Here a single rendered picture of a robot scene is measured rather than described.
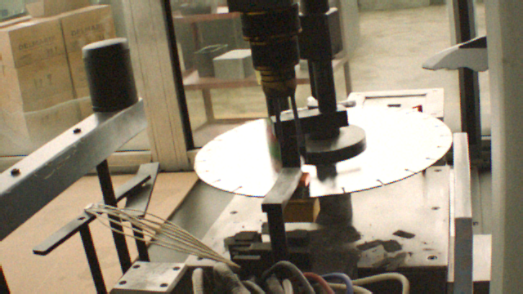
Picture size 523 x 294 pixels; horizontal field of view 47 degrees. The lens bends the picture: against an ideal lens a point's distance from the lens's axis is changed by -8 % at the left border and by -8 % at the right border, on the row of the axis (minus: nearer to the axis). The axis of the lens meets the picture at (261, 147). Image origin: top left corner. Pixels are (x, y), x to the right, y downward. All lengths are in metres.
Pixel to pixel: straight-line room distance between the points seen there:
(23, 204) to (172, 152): 0.85
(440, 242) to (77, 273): 0.58
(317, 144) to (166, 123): 0.65
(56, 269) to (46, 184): 0.48
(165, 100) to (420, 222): 0.72
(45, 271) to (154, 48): 0.54
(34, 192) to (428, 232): 0.46
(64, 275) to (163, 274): 0.38
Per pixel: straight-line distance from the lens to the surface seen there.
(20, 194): 0.59
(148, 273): 0.71
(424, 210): 0.86
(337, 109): 0.73
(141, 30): 1.37
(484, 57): 0.70
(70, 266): 1.09
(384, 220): 0.84
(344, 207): 0.84
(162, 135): 1.41
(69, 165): 0.66
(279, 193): 0.62
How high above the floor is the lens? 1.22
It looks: 18 degrees down
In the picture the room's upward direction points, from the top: 8 degrees counter-clockwise
